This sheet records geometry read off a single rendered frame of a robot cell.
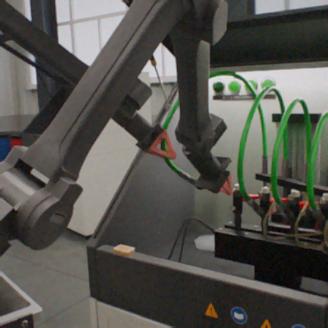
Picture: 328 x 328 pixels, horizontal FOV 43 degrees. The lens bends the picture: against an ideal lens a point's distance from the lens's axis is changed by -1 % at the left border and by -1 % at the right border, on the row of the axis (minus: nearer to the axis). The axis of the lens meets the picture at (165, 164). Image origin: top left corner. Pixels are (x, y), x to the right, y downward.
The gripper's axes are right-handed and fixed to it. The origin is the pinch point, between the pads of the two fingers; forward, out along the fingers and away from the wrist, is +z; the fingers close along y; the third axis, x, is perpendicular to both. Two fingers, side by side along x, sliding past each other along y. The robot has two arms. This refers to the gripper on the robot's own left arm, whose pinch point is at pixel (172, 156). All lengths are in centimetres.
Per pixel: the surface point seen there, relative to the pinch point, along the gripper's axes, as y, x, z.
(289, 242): -12.0, 0.3, 35.6
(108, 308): 11.9, 42.6, 14.7
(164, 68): 454, -199, -2
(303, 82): 4.4, -46.0, 19.1
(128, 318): 6.6, 40.8, 19.2
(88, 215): 286, 26, 25
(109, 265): 8.1, 32.8, 6.4
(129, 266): 2.5, 29.7, 9.6
